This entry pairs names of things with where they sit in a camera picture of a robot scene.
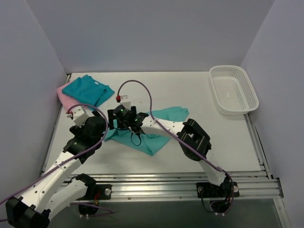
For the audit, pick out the folded teal t shirt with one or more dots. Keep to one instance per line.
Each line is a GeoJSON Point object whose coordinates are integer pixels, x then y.
{"type": "Point", "coordinates": [88, 90]}

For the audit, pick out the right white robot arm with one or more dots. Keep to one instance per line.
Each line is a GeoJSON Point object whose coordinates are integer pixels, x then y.
{"type": "Point", "coordinates": [194, 141]}

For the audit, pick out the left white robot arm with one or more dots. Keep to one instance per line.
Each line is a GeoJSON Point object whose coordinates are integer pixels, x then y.
{"type": "Point", "coordinates": [36, 207]}

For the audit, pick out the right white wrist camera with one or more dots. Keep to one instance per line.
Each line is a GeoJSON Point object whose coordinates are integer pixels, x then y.
{"type": "Point", "coordinates": [124, 100]}

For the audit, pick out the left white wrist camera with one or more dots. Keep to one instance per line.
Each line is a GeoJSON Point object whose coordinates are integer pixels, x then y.
{"type": "Point", "coordinates": [78, 115]}

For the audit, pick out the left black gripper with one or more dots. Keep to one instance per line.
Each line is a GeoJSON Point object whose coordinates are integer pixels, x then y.
{"type": "Point", "coordinates": [77, 129]}

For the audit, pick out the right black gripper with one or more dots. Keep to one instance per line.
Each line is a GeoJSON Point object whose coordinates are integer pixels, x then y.
{"type": "Point", "coordinates": [110, 118]}

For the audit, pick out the white perforated plastic basket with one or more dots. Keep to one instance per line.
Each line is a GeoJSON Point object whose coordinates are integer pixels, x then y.
{"type": "Point", "coordinates": [232, 90]}

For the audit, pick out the folded pink t shirt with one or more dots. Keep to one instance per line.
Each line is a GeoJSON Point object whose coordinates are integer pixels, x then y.
{"type": "Point", "coordinates": [66, 100]}

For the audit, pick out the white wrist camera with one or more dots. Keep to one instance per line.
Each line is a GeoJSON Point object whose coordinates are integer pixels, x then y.
{"type": "Point", "coordinates": [78, 115]}
{"type": "Point", "coordinates": [124, 100]}

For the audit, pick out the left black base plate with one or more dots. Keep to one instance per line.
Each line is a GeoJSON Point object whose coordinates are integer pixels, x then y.
{"type": "Point", "coordinates": [100, 192]}

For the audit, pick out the aluminium frame rail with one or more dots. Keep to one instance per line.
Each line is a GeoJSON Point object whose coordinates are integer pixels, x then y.
{"type": "Point", "coordinates": [169, 175]}

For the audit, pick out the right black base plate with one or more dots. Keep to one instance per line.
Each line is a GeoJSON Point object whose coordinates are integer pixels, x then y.
{"type": "Point", "coordinates": [208, 190]}

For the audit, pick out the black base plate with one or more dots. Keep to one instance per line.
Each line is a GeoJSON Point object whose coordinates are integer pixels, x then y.
{"type": "Point", "coordinates": [208, 190]}
{"type": "Point", "coordinates": [100, 192]}

